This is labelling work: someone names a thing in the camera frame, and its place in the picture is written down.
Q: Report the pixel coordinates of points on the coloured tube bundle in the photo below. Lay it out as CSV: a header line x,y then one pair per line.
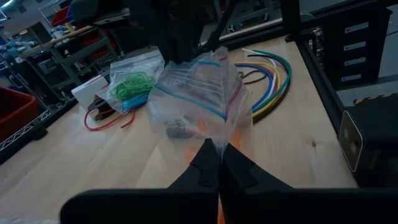
x,y
273,93

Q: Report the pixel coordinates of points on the black drawer cabinet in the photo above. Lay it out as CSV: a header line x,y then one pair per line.
x,y
367,62

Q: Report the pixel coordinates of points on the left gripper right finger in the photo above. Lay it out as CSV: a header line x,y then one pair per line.
x,y
295,208

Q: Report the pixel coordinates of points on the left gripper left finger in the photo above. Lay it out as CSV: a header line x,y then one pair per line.
x,y
155,208

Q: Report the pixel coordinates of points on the white box hot dog print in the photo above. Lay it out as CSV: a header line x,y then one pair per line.
x,y
88,91

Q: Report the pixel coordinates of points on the grey shelving rack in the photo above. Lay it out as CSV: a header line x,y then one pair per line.
x,y
77,51

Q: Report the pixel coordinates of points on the blue rubber band pile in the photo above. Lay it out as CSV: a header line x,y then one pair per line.
x,y
135,102

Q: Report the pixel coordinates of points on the red plastic bin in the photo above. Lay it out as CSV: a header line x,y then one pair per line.
x,y
15,109

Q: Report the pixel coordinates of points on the red and blue object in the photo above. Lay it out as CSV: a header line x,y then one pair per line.
x,y
60,17

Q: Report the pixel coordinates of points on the black aluminium table frame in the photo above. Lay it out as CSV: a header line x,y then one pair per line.
x,y
320,81

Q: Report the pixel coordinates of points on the blue zip ties bag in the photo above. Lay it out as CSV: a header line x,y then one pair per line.
x,y
140,65

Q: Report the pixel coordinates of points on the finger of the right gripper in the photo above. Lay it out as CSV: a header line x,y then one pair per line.
x,y
220,28
180,51

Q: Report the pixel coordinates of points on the black table-level camera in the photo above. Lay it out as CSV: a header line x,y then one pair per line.
x,y
373,140

